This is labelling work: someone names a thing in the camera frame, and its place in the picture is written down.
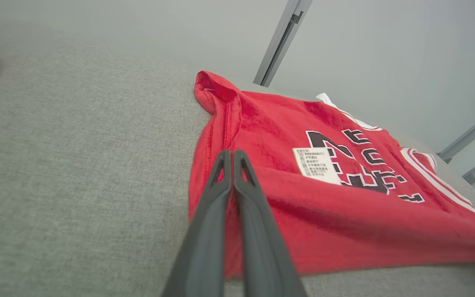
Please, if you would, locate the grey fabric-covered table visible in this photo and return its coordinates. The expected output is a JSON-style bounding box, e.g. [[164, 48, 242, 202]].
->
[[0, 16, 475, 297]]

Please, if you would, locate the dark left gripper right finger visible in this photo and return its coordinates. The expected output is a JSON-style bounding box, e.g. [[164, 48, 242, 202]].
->
[[233, 149, 307, 297]]

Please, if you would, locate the red printed basketball jersey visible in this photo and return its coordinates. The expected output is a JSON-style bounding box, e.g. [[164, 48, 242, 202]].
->
[[188, 70, 475, 279]]

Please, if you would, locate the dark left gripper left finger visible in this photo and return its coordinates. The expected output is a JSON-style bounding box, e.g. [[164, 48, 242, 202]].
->
[[161, 149, 233, 297]]

